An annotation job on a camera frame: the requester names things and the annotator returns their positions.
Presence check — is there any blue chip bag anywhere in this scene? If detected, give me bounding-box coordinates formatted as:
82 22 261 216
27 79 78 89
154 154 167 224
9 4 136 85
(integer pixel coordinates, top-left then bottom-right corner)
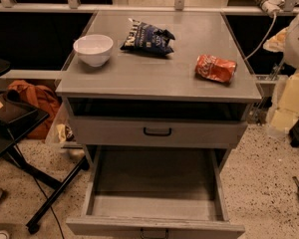
121 18 175 56

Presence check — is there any clear plastic bin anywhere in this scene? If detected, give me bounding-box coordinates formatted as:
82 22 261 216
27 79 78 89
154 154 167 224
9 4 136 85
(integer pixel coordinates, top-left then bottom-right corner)
45 105 81 148

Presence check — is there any closed top drawer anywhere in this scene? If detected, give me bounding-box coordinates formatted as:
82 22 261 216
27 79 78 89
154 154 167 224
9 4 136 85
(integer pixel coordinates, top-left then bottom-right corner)
70 117 247 148

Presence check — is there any white sneaker toe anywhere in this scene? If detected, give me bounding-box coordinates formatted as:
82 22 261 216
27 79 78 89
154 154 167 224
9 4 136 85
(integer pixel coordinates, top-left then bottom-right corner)
0 230 10 239

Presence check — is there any open middle drawer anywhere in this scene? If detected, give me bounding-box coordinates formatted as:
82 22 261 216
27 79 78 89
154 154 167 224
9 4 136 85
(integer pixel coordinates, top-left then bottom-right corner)
67 146 245 239

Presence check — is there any white power strip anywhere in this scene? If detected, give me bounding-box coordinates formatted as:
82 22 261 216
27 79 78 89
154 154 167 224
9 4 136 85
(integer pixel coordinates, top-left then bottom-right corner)
254 0 284 17

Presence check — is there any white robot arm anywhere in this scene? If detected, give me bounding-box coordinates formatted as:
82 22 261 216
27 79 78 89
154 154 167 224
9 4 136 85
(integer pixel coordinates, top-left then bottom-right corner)
263 13 299 69

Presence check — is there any white power cable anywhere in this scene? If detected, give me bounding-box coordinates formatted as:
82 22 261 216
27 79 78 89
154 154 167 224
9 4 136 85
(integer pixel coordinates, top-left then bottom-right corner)
243 12 278 62

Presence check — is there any white bowl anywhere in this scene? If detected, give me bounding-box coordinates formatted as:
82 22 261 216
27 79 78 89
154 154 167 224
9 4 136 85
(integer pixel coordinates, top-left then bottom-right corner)
73 34 114 67

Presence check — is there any orange backpack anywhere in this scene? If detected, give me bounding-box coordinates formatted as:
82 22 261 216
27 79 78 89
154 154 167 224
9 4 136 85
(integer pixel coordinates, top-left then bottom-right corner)
8 80 61 139

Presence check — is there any black folding stand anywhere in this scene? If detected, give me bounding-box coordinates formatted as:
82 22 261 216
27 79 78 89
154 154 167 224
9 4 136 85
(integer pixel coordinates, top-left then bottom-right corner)
0 55 90 235

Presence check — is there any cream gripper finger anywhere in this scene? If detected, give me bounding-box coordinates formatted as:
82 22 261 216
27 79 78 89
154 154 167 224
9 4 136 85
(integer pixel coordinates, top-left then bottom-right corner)
263 28 288 53

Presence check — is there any grey drawer cabinet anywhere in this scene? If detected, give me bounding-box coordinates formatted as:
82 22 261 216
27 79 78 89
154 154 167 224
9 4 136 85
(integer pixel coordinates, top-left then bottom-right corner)
55 10 263 163

